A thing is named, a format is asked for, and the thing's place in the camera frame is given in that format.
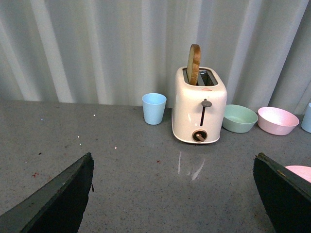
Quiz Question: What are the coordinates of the light blue plastic cup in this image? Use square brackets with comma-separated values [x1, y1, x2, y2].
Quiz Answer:
[301, 103, 311, 133]

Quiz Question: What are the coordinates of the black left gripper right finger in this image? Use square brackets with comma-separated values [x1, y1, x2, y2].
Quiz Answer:
[253, 153, 311, 233]

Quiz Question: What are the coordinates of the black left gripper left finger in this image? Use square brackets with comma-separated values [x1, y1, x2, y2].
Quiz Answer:
[0, 153, 94, 233]

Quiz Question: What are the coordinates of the brown bread slice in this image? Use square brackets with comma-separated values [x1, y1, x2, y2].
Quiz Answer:
[187, 44, 201, 85]

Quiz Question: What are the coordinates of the green plastic bowl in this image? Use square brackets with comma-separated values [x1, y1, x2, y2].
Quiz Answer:
[222, 104, 258, 133]

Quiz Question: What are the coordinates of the cream white toaster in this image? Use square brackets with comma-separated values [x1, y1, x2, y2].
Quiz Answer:
[172, 67, 227, 144]

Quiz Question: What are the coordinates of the pink plastic plate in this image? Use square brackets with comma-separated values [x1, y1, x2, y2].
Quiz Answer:
[286, 165, 311, 182]

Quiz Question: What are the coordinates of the grey curtain backdrop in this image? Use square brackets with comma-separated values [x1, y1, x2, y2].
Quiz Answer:
[0, 0, 311, 114]

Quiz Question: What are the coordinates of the pink plastic bowl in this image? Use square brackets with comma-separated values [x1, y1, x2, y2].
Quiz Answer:
[258, 107, 299, 136]

